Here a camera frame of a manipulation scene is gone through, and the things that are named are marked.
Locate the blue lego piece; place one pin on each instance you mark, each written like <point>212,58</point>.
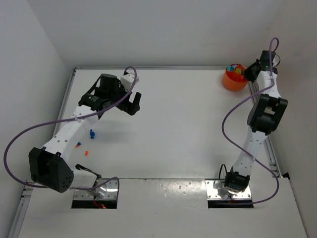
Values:
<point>92,134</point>

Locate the orange round divided container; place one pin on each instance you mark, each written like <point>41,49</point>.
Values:
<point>233,81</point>

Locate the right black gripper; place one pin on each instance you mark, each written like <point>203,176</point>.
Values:
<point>251,73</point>

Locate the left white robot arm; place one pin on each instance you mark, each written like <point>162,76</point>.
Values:
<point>49,164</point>

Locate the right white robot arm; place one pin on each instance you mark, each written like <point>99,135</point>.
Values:
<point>262,120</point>

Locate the metal base plate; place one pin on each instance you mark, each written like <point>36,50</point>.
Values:
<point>106,192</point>
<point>217,192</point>

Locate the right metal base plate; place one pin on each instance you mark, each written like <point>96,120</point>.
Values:
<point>217,192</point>

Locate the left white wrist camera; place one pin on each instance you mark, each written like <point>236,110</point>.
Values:
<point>127,80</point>

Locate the teal lego piece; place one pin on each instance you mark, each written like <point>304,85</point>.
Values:
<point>231,67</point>

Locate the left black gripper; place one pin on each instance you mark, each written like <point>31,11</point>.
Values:
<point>127,105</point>

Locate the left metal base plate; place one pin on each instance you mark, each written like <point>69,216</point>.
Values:
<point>106,192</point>

